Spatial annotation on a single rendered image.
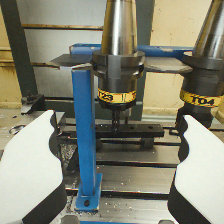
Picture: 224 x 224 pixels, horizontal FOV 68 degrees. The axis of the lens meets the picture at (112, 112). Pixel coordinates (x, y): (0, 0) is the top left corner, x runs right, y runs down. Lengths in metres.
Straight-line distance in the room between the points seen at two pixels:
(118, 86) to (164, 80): 1.13
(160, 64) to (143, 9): 0.68
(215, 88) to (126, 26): 0.12
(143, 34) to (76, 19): 0.31
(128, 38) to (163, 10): 1.06
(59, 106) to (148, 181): 0.68
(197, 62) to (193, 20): 1.10
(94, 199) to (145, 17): 0.75
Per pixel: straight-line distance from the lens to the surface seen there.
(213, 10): 0.23
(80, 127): 0.30
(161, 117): 1.39
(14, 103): 1.58
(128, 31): 0.19
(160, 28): 1.25
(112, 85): 0.20
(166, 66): 0.20
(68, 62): 0.20
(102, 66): 0.20
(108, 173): 0.48
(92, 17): 0.83
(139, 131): 0.53
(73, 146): 0.56
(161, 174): 0.50
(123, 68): 0.19
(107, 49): 0.19
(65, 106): 0.98
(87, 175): 0.38
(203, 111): 0.24
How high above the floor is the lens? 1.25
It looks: 27 degrees down
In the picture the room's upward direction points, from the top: 2 degrees clockwise
